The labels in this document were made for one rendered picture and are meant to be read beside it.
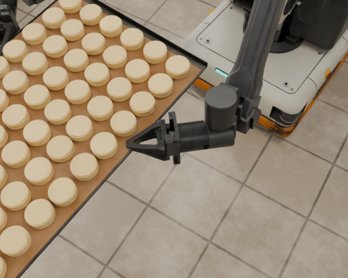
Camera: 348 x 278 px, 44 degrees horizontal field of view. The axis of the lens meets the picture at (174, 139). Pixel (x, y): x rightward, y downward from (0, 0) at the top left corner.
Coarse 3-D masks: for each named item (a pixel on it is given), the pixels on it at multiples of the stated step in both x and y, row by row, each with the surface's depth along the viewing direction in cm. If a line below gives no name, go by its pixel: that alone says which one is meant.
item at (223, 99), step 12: (204, 96) 75; (216, 96) 75; (228, 96) 75; (204, 108) 77; (216, 108) 73; (228, 108) 73; (240, 108) 80; (216, 120) 76; (228, 120) 76; (240, 120) 82; (252, 120) 84
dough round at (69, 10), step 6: (60, 0) 97; (66, 0) 97; (72, 0) 97; (78, 0) 97; (60, 6) 97; (66, 6) 96; (72, 6) 96; (78, 6) 97; (66, 12) 97; (72, 12) 97
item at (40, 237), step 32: (96, 32) 95; (64, 64) 91; (160, 64) 90; (64, 96) 87; (96, 96) 87; (64, 128) 84; (96, 128) 83; (0, 160) 81; (0, 192) 78; (32, 192) 78; (32, 256) 72
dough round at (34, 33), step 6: (30, 24) 94; (36, 24) 94; (24, 30) 93; (30, 30) 93; (36, 30) 93; (42, 30) 93; (24, 36) 93; (30, 36) 92; (36, 36) 92; (42, 36) 93; (30, 42) 93; (36, 42) 93
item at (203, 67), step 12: (84, 0) 100; (96, 0) 98; (108, 12) 98; (132, 24) 96; (12, 36) 95; (156, 36) 93; (168, 48) 92; (180, 48) 91; (192, 60) 90; (180, 96) 86; (168, 108) 85; (156, 120) 84; (84, 204) 76; (72, 216) 75; (60, 228) 74
